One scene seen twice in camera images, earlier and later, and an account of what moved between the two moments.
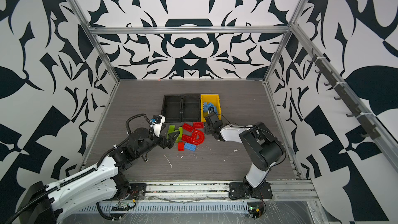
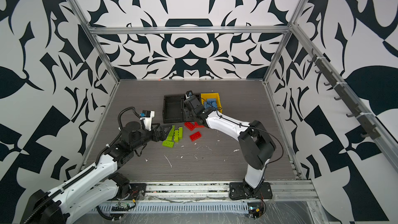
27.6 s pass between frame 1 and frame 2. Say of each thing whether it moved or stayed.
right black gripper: moved
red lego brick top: stayed
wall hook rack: stayed
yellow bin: stayed
